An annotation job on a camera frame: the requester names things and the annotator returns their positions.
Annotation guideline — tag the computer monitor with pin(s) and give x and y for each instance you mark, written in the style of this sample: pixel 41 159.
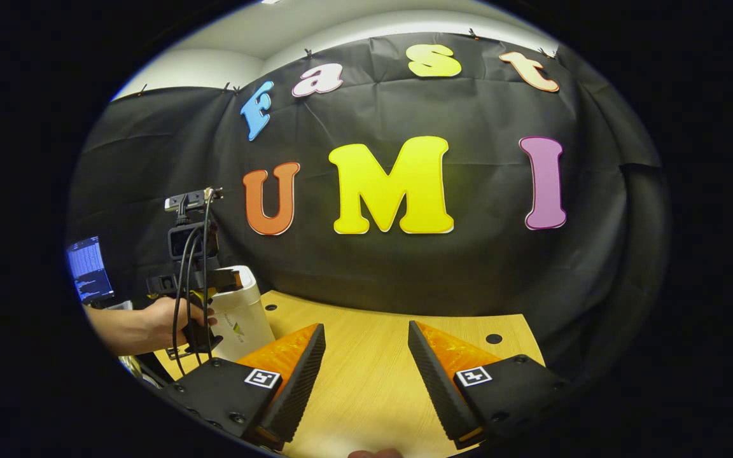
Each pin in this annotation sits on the computer monitor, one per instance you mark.
pixel 90 270

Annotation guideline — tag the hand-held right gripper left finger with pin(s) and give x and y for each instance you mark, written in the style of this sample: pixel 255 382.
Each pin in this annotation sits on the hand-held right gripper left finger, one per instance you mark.
pixel 296 388

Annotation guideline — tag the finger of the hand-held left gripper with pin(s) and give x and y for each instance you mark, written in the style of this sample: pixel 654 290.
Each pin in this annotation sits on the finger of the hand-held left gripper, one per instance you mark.
pixel 226 280

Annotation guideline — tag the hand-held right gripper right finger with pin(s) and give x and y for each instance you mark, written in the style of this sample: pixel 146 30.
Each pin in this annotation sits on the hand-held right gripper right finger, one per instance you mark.
pixel 446 394

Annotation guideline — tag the white desktop garbage bin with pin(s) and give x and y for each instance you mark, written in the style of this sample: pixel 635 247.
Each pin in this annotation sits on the white desktop garbage bin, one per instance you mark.
pixel 245 318

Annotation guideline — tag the wooden desktop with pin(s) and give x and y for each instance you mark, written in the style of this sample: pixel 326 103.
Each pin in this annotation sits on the wooden desktop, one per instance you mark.
pixel 373 369

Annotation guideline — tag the black backdrop cloth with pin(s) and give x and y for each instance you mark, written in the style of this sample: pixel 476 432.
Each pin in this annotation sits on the black backdrop cloth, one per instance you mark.
pixel 481 267

